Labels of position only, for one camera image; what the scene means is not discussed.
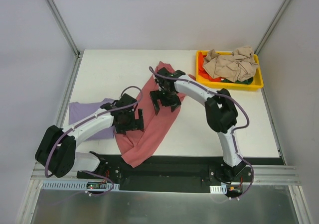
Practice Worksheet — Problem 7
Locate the left aluminium corner post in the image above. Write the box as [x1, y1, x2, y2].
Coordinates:
[45, 0, 81, 58]

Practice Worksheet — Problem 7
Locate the aluminium front frame rail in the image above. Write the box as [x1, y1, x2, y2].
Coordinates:
[31, 163, 301, 186]

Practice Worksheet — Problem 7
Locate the white cable duct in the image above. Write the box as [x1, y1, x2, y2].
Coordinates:
[42, 181, 120, 192]
[209, 185, 227, 195]

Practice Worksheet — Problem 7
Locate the right white cable duct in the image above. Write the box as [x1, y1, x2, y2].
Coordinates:
[209, 185, 227, 195]

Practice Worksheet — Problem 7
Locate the folded lavender t shirt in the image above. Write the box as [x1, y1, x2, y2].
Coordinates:
[68, 98, 114, 141]

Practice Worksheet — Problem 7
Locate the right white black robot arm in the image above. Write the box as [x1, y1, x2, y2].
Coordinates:
[149, 67, 246, 184]

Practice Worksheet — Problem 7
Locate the left white cable duct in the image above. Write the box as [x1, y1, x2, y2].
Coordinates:
[42, 181, 120, 192]

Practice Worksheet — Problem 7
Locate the green t shirt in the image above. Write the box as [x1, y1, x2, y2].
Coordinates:
[222, 77, 254, 85]

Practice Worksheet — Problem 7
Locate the pink red t shirt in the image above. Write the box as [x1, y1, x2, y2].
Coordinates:
[115, 76, 181, 168]

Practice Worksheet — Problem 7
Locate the yellow plastic bin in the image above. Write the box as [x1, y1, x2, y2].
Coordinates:
[195, 50, 264, 91]

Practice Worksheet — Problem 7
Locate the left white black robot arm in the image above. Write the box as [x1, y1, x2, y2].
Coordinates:
[35, 94, 144, 179]

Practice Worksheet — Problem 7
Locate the right aluminium corner post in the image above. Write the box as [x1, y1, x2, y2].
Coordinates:
[255, 0, 292, 55]

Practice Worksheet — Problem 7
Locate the orange t shirt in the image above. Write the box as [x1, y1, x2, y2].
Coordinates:
[198, 52, 223, 82]

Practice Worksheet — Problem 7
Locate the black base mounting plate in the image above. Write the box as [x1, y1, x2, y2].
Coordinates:
[74, 153, 285, 194]

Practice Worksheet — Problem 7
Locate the aluminium corner post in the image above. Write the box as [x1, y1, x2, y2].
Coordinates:
[45, 0, 81, 58]
[255, 0, 292, 55]

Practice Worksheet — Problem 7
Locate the beige crumpled t shirt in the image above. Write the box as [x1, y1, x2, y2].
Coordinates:
[203, 46, 259, 82]

